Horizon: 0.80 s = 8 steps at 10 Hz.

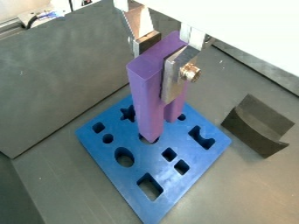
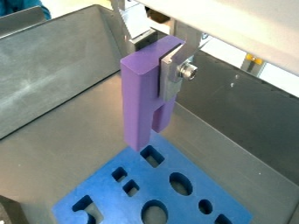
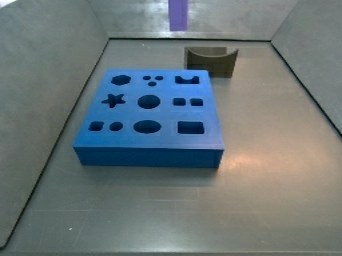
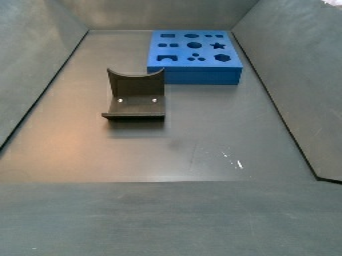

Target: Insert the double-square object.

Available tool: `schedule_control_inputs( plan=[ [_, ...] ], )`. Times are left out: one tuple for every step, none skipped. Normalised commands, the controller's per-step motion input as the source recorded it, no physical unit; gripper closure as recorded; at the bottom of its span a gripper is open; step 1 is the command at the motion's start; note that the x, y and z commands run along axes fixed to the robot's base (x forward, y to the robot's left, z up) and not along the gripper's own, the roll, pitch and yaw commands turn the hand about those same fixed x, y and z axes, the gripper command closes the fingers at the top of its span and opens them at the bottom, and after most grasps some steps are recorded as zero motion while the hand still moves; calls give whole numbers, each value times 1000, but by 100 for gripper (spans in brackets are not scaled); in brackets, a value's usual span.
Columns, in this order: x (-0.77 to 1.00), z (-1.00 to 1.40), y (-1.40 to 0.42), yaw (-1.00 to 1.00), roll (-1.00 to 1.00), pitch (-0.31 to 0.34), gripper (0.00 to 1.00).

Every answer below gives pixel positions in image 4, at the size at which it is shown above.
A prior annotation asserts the blue shape-sorter block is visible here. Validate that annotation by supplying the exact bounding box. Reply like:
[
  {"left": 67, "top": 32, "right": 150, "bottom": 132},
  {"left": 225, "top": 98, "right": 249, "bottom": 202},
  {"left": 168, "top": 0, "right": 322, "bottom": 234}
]
[{"left": 147, "top": 30, "right": 243, "bottom": 85}]

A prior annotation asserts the black curved holder stand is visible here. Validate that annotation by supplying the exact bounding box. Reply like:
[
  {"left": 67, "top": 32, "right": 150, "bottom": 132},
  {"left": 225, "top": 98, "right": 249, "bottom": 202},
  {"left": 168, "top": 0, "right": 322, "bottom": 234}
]
[{"left": 102, "top": 69, "right": 166, "bottom": 120}]

